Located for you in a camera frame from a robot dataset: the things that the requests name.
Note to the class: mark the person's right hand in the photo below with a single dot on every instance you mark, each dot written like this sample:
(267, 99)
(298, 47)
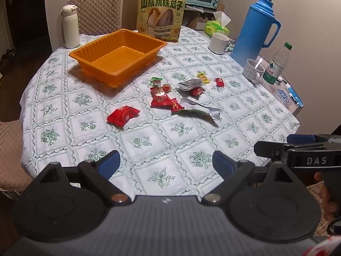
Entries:
(331, 210)

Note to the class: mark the red white printed clothing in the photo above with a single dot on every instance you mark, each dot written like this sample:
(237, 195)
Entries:
(331, 248)

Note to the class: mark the silver snack packet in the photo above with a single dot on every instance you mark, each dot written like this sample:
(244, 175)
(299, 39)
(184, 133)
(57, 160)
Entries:
(190, 84)

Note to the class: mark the green patterned pouch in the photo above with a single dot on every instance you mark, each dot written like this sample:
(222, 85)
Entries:
(230, 45)

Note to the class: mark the dark shoes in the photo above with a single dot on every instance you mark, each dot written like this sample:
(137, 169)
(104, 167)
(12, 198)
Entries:
(8, 54)

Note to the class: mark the green candy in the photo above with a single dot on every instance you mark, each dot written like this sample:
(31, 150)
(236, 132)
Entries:
(156, 80)

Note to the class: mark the beige quilted chair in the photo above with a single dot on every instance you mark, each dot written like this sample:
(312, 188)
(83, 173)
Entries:
(12, 154)
(96, 10)

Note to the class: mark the silver torn wrapper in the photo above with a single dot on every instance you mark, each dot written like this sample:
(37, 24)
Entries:
(189, 101)

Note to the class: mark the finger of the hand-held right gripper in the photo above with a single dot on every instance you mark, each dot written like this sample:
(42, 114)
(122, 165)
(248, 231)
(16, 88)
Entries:
(270, 150)
(301, 139)

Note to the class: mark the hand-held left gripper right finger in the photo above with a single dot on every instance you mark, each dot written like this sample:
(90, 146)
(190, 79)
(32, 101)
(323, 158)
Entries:
(222, 163)

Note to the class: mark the sunflower seed bag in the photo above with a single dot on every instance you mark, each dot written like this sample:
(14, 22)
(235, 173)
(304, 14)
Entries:
(159, 16)

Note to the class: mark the white dotted mug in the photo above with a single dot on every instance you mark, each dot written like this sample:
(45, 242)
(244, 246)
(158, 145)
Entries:
(250, 70)

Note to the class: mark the long green snack packet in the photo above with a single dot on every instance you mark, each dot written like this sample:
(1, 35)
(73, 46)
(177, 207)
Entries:
(194, 112)

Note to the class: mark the metal spoon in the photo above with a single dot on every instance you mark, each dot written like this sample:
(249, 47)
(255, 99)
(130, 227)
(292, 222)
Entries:
(258, 64)

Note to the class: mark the blue thermos jug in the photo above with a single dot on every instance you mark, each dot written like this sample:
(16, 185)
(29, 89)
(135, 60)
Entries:
(253, 32)

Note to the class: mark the brown round candy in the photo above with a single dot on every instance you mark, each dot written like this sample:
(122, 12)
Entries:
(166, 88)

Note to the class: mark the white cup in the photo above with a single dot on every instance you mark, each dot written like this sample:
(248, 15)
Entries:
(218, 44)

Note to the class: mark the yellow wrapped candy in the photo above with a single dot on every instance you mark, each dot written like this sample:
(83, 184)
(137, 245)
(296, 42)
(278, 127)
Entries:
(203, 77)

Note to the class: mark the white insulated bottle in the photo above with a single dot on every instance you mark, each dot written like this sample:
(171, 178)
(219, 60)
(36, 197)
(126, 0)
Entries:
(71, 29)

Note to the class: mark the blue white tube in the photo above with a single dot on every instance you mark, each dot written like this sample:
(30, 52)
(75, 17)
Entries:
(293, 94)

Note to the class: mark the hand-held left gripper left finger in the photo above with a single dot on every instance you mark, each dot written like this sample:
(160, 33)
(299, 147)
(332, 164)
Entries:
(109, 163)

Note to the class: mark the red pillow snack packet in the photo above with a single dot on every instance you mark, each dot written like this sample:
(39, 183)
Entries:
(122, 116)

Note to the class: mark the red gold-print packet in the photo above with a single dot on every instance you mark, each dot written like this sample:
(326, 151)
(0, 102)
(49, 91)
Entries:
(159, 98)

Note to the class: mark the orange plastic tray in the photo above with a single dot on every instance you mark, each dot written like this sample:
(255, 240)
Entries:
(117, 61)

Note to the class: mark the clear plastic water bottle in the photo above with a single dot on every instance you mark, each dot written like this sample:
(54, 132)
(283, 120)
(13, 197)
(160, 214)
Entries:
(277, 64)

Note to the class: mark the blue white packet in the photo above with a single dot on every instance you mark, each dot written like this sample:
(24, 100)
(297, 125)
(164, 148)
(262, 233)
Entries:
(283, 96)

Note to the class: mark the small red snack packet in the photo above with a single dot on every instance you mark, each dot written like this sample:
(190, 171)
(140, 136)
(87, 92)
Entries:
(176, 106)

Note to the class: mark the green tissue pack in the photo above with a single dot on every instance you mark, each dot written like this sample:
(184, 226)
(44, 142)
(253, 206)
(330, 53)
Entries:
(213, 28)

